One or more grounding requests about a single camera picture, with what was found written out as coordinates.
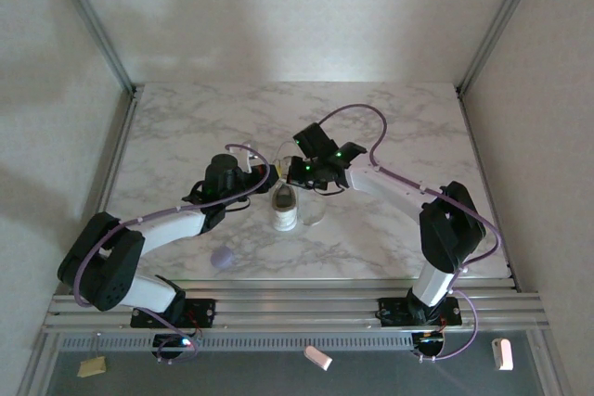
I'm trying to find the white sneaker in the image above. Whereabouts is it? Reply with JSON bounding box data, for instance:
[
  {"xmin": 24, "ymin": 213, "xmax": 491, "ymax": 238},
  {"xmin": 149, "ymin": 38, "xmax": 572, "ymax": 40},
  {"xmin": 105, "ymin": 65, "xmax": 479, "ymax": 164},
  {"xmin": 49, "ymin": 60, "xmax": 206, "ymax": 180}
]
[{"xmin": 277, "ymin": 154, "xmax": 327, "ymax": 228}]

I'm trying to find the small lavender ball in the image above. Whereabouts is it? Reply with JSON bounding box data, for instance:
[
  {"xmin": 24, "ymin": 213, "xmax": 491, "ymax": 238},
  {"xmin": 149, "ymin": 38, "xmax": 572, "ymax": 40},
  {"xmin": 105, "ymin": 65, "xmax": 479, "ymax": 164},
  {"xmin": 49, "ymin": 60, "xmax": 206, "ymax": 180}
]
[{"xmin": 211, "ymin": 246, "xmax": 236, "ymax": 270}]

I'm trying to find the circuit board with green light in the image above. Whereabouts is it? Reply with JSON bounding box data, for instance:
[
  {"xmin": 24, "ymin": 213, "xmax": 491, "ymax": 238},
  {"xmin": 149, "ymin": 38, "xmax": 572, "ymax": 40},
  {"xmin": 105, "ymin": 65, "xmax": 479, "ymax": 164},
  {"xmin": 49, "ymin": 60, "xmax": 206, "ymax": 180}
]
[{"xmin": 152, "ymin": 333, "xmax": 205, "ymax": 351}]

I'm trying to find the small white plastic block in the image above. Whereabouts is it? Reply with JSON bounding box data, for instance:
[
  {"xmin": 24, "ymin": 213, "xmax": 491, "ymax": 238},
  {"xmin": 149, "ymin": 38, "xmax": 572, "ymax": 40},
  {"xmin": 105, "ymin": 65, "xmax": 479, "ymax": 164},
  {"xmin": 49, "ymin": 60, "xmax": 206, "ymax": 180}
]
[{"xmin": 303, "ymin": 344, "xmax": 333, "ymax": 372}]

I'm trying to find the tan paper tag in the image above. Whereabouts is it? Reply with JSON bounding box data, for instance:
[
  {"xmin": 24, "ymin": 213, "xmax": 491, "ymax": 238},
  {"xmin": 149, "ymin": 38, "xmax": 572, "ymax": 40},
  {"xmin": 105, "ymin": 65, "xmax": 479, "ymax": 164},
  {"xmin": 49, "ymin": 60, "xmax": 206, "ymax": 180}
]
[{"xmin": 77, "ymin": 357, "xmax": 107, "ymax": 377}]

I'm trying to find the white rectangular box device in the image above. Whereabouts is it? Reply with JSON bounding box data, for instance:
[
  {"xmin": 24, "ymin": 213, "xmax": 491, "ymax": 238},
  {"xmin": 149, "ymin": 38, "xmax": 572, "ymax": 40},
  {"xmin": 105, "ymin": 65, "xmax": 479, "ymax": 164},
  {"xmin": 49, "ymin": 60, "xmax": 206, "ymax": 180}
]
[{"xmin": 491, "ymin": 338, "xmax": 514, "ymax": 372}]

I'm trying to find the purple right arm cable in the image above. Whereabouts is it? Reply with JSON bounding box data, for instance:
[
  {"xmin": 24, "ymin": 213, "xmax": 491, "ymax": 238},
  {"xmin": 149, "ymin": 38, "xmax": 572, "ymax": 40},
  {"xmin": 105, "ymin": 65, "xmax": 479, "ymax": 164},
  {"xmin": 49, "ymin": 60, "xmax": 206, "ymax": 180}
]
[{"xmin": 318, "ymin": 103, "xmax": 503, "ymax": 363}]

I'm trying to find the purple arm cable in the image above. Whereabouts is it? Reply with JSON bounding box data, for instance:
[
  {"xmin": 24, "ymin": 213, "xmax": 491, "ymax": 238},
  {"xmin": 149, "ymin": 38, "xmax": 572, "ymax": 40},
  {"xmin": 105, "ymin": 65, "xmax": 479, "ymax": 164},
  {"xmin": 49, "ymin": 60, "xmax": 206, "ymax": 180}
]
[
  {"xmin": 72, "ymin": 142, "xmax": 273, "ymax": 364},
  {"xmin": 318, "ymin": 103, "xmax": 503, "ymax": 363}
]

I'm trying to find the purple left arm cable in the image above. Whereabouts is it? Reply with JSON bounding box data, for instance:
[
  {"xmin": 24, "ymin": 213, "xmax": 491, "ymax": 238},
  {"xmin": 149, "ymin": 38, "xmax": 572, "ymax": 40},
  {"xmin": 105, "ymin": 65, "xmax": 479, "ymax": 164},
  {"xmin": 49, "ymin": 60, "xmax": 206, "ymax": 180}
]
[{"xmin": 72, "ymin": 142, "xmax": 273, "ymax": 364}]

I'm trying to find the aluminium table side rail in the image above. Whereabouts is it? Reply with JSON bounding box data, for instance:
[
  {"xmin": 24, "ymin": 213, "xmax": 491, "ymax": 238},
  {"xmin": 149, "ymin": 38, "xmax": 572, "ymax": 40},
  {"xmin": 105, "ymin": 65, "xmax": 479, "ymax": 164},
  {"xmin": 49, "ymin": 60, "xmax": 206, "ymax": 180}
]
[
  {"xmin": 90, "ymin": 87, "xmax": 143, "ymax": 230},
  {"xmin": 457, "ymin": 84, "xmax": 519, "ymax": 290}
]

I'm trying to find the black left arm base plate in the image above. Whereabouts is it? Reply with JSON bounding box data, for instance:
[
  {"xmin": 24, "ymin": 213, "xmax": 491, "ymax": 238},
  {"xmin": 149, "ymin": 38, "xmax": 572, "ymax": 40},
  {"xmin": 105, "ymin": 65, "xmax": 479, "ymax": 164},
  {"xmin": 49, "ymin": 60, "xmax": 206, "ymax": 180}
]
[{"xmin": 130, "ymin": 298, "xmax": 217, "ymax": 328}]

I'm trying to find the aluminium mounting rail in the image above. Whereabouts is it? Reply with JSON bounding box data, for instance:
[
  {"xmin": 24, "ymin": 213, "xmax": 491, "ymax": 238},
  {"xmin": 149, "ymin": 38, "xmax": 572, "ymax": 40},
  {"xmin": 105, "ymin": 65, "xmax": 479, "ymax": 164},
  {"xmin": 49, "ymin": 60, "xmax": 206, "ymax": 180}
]
[{"xmin": 44, "ymin": 277, "xmax": 547, "ymax": 335}]

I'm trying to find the grey slotted cable duct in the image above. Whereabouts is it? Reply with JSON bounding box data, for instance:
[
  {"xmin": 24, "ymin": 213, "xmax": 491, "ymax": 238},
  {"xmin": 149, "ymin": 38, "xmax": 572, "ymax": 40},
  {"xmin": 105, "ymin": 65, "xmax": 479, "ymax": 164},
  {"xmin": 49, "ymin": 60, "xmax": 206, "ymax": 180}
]
[{"xmin": 59, "ymin": 333, "xmax": 414, "ymax": 353}]

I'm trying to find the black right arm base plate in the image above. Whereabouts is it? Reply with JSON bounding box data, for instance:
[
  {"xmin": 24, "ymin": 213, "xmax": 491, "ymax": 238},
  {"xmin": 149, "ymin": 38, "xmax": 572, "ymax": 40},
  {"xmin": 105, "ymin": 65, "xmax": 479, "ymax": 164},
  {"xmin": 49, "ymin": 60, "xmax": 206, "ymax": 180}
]
[{"xmin": 378, "ymin": 296, "xmax": 464, "ymax": 327}]

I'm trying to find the aluminium frame post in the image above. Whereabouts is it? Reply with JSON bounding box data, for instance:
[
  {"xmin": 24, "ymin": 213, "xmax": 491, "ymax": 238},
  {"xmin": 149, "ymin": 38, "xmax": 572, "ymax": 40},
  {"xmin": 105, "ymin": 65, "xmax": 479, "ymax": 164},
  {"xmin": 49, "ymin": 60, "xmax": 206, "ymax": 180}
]
[
  {"xmin": 45, "ymin": 0, "xmax": 143, "ymax": 96},
  {"xmin": 457, "ymin": 0, "xmax": 551, "ymax": 96}
]

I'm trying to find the circuit board with orange wires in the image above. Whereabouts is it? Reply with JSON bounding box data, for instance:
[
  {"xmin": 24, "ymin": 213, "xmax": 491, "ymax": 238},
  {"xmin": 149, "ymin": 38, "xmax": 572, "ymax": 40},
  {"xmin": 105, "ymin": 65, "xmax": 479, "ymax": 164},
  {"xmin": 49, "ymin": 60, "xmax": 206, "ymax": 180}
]
[{"xmin": 412, "ymin": 330, "xmax": 446, "ymax": 351}]

